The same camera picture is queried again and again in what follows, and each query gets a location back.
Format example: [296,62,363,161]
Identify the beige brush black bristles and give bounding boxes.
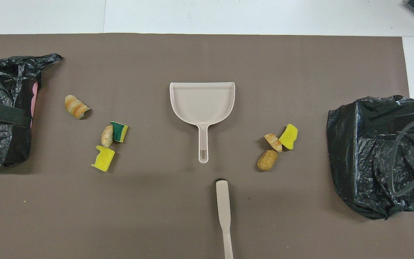
[216,178,234,259]

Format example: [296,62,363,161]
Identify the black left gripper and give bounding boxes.
[0,104,33,127]

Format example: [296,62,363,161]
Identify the small pale bread chunk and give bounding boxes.
[101,125,114,148]

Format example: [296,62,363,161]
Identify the brown table mat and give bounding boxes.
[0,33,414,259]

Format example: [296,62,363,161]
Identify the beige plastic dustpan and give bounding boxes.
[169,82,236,164]

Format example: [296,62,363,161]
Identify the yellow curved sponge piece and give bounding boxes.
[278,123,299,150]

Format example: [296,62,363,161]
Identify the yellow notched sponge piece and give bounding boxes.
[91,145,116,172]

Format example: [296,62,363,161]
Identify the striped croissant bread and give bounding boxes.
[64,95,91,120]

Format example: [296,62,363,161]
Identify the sliced bread crust piece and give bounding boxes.
[264,133,283,153]

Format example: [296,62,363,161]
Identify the black trash bag bin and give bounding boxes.
[326,95,414,221]

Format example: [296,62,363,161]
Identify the brown round bread roll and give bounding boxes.
[257,149,279,171]

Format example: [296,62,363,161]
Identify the pink plastic bin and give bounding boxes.
[30,81,39,129]

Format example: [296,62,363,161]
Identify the green yellow sponge piece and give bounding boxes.
[109,121,129,144]

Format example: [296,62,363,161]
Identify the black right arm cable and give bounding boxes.
[390,115,414,197]

